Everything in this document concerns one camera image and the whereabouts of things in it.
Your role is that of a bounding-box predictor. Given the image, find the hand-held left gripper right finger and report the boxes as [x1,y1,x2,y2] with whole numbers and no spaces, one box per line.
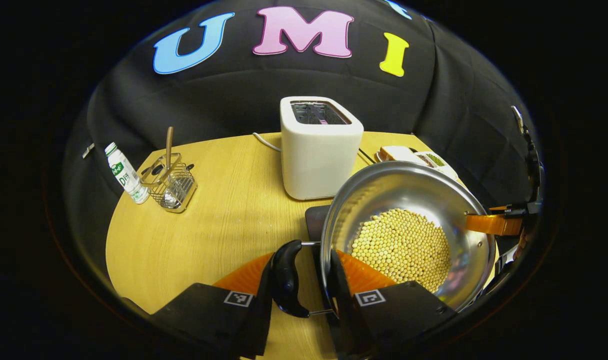
[325,248,458,360]

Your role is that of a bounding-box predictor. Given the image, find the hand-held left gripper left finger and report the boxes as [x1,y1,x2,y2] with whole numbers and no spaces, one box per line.
[149,251,277,360]

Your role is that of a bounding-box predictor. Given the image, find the pile of soybeans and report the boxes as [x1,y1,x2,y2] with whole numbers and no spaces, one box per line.
[350,208,453,294]

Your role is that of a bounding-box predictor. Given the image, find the black induction cooktop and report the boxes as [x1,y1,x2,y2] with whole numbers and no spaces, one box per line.
[304,204,333,244]

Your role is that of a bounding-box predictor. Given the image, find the stainless steel pot black handles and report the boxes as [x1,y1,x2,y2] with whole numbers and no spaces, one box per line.
[270,160,498,319]

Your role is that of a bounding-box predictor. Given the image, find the white bread sandwich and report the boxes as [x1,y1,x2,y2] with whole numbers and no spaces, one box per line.
[378,145,416,164]

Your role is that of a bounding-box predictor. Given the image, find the white toaster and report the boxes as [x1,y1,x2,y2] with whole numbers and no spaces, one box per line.
[279,96,365,201]

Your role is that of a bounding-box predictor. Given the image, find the wooden stick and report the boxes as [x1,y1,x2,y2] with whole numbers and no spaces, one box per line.
[164,126,175,171]

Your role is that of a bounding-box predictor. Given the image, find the white bottle green label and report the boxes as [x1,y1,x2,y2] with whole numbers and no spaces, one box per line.
[104,142,151,205]

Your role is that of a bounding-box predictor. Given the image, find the black backdrop cloth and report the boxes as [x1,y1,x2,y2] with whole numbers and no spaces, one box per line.
[61,0,542,281]

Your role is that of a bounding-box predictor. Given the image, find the metal wire utensil holder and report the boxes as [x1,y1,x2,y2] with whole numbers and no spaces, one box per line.
[140,152,199,214]

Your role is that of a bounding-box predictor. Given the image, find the white toaster cable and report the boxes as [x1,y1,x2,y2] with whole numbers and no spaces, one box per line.
[252,132,283,153]

